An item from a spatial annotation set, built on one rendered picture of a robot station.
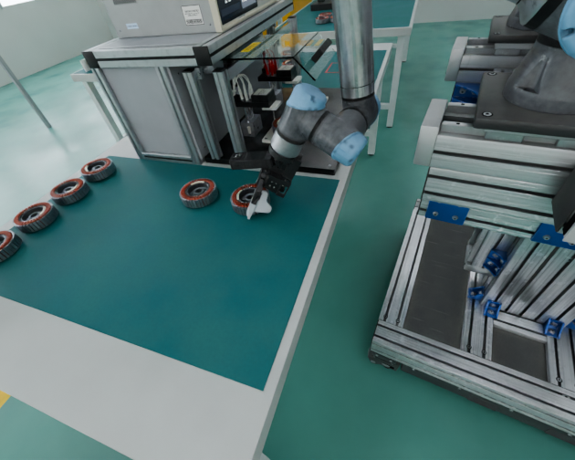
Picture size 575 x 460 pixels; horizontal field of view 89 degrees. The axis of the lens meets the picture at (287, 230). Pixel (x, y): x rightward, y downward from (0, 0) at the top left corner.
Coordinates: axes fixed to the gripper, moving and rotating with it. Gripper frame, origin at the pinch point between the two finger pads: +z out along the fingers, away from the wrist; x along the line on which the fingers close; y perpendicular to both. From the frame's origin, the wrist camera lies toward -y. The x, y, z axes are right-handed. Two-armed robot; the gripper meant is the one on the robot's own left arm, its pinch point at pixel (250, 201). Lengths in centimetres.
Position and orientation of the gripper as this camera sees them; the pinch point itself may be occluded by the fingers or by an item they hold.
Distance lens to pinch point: 85.4
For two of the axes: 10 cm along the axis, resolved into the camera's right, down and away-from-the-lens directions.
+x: 1.1, -7.2, 6.9
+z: -3.9, 6.1, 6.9
